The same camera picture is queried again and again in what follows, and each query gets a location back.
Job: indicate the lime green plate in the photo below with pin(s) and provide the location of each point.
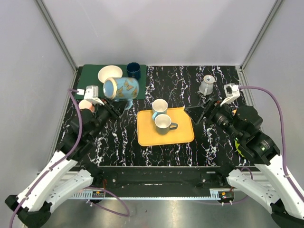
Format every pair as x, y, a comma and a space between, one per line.
237, 144

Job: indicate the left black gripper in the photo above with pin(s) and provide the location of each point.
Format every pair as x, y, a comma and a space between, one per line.
112, 107

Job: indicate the light blue footed mug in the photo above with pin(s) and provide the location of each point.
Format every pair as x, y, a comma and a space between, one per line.
206, 86

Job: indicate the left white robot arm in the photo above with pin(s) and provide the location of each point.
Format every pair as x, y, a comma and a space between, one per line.
35, 204

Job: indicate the orange plastic tray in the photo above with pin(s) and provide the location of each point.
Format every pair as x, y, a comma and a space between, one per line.
146, 129

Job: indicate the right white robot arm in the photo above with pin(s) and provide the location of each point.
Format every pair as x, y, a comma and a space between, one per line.
282, 201

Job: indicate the orange interior blue mug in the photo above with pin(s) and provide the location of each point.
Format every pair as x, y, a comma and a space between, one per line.
121, 89

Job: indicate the white mug blue handle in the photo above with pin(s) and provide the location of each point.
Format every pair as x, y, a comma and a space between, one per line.
159, 106

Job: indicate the dark green mat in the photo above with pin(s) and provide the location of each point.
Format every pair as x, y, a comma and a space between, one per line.
89, 77

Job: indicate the cream bowl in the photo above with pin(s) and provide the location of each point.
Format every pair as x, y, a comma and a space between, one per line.
110, 71

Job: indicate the white interior grey mug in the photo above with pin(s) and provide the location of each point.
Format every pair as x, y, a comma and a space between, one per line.
164, 124

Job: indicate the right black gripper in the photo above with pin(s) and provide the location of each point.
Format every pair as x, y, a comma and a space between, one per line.
208, 110

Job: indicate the dark blue mug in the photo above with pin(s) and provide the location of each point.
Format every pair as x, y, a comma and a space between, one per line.
134, 70

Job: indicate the pink mug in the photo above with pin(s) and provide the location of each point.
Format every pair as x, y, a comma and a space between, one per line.
84, 104

